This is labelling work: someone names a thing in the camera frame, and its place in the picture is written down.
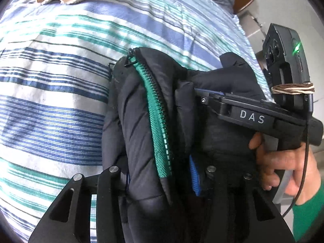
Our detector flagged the person's right forearm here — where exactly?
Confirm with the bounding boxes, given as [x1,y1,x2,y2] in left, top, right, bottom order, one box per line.
[292,178,324,241]

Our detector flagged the blue green striped bed sheet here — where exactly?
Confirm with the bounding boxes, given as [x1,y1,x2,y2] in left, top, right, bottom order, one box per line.
[0,0,272,243]

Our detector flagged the beige twine band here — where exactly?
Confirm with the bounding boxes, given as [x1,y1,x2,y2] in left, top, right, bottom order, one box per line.
[272,82,315,95]

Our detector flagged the person's right hand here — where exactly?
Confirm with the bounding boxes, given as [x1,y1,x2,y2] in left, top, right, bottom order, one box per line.
[248,133,322,206]

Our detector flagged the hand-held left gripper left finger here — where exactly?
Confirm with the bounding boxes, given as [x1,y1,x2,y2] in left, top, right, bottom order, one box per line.
[28,166,130,243]

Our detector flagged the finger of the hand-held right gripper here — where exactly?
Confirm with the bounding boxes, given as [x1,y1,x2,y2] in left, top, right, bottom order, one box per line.
[194,87,231,119]

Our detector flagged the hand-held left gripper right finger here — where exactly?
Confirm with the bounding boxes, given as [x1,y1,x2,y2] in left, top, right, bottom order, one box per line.
[189,156,295,243]

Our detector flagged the black cable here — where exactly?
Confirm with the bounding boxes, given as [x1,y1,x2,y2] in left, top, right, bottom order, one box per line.
[281,95,314,217]

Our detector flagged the black puffer jacket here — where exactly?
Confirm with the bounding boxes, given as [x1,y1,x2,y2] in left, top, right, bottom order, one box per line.
[101,47,276,243]

